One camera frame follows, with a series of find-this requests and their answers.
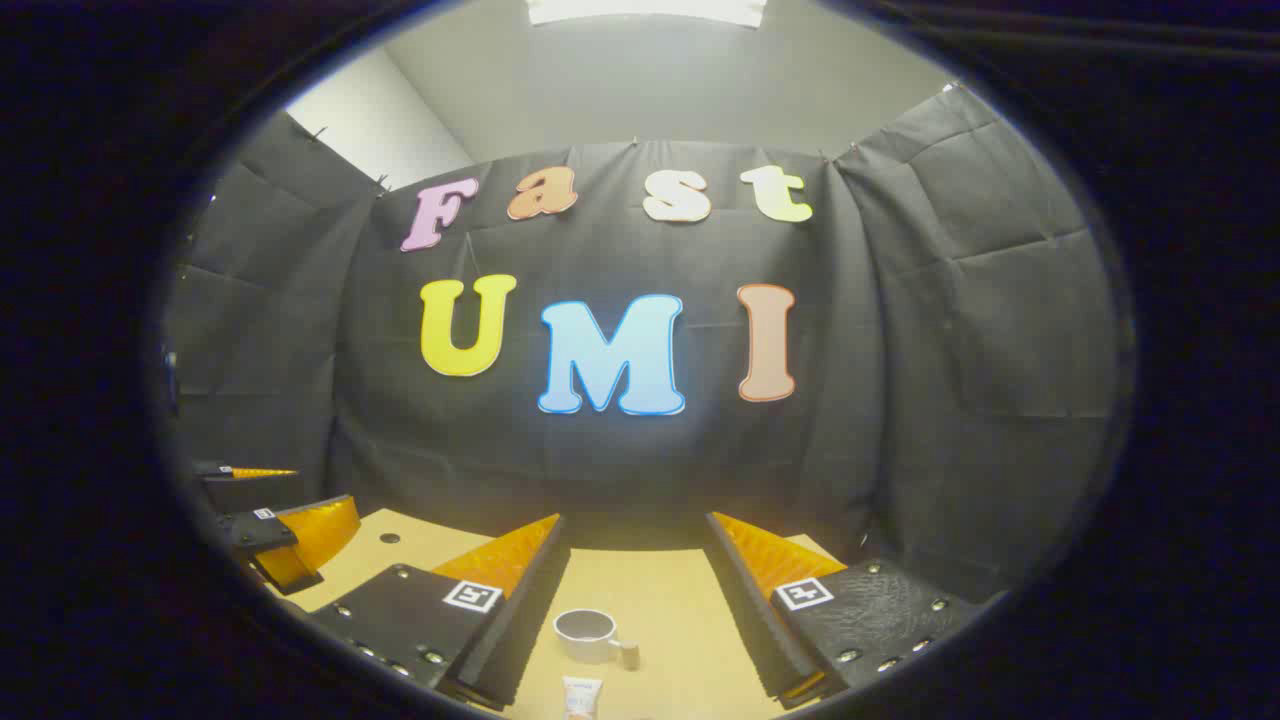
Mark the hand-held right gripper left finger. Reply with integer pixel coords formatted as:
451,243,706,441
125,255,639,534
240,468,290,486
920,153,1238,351
305,513,573,713

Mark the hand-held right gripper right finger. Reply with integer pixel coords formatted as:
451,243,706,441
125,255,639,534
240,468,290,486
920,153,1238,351
705,511,1006,711

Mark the white cup with wooden handle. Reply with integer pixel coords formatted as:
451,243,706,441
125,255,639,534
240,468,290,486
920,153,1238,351
553,607,641,669

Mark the white toothpaste tube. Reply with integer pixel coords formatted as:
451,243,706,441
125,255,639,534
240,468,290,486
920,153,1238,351
560,676,605,720

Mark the ceiling light panel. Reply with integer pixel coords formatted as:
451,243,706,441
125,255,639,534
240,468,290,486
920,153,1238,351
525,0,771,29

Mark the wooden desktop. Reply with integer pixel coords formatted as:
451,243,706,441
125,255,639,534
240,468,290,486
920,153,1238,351
265,507,851,720

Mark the black backdrop cloth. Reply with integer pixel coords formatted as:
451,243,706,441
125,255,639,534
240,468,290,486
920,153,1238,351
160,85,1121,601

